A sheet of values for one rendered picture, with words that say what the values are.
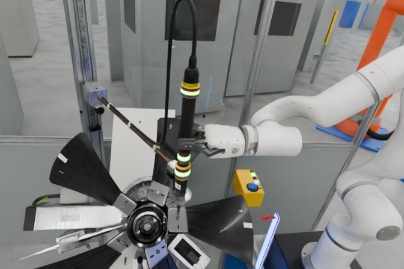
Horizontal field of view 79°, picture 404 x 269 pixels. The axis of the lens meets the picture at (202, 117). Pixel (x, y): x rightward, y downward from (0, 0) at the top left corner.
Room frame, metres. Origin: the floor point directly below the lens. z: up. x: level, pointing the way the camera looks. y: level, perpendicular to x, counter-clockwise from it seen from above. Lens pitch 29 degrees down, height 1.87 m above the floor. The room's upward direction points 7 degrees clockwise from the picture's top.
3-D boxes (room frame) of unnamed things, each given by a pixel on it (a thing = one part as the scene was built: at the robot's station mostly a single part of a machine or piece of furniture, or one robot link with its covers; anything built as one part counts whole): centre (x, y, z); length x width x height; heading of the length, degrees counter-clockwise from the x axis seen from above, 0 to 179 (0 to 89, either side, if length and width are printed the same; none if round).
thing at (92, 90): (0.97, 0.48, 1.39); 0.10 x 0.07 x 0.08; 46
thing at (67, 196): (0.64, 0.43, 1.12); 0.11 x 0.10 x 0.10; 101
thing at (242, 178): (0.89, -0.26, 1.02); 0.16 x 0.10 x 0.11; 11
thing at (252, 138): (0.57, -0.13, 1.50); 0.09 x 0.03 x 0.08; 11
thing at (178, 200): (0.54, 0.04, 1.34); 0.09 x 0.07 x 0.10; 46
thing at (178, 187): (0.54, 0.04, 1.50); 0.04 x 0.04 x 0.46
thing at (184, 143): (0.51, 0.02, 1.51); 0.07 x 0.03 x 0.03; 101
